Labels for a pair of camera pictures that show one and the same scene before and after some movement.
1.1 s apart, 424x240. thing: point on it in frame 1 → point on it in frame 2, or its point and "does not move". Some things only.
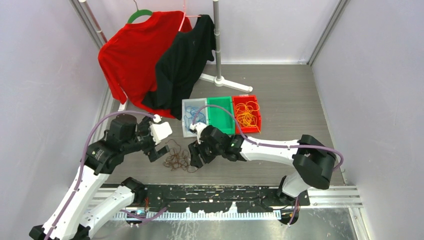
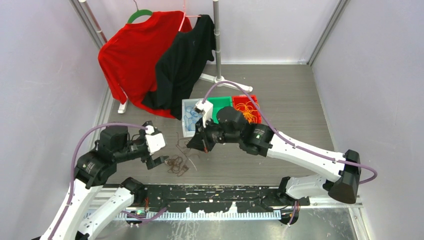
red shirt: (130, 55) does not move
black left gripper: (153, 153) → (151, 163)
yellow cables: (246, 116) does not move
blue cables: (189, 116) does not move
